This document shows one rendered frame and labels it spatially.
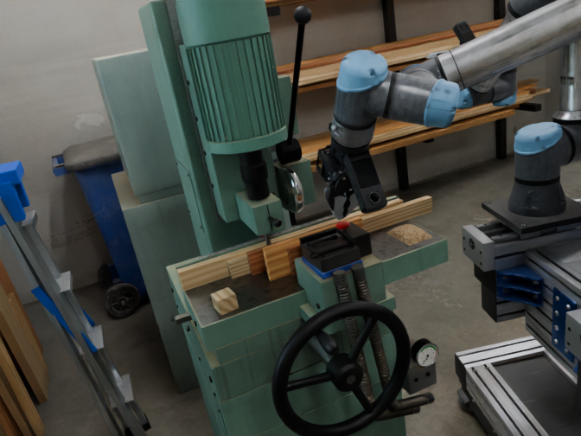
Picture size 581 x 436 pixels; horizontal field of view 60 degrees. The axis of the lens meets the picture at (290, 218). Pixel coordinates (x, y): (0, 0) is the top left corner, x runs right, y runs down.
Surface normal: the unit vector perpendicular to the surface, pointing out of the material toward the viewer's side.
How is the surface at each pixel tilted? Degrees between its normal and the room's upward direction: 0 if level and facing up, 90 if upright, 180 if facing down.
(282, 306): 90
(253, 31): 90
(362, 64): 30
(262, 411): 90
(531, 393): 0
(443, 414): 0
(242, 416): 90
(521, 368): 0
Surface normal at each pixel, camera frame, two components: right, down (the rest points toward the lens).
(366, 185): 0.23, -0.26
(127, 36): 0.38, 0.29
